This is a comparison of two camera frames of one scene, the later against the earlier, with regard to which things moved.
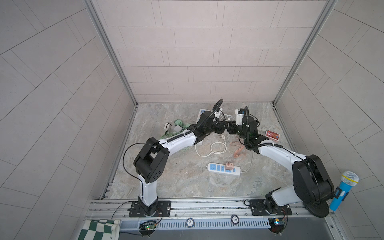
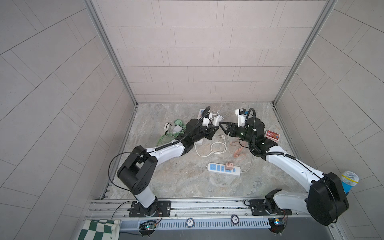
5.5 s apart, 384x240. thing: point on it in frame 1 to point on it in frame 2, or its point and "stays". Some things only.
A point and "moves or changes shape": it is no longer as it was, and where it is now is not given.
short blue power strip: [219, 168] stays
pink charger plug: [229, 166] stays
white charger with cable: [228, 117] moves or changes shape
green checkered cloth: [101, 229] stays
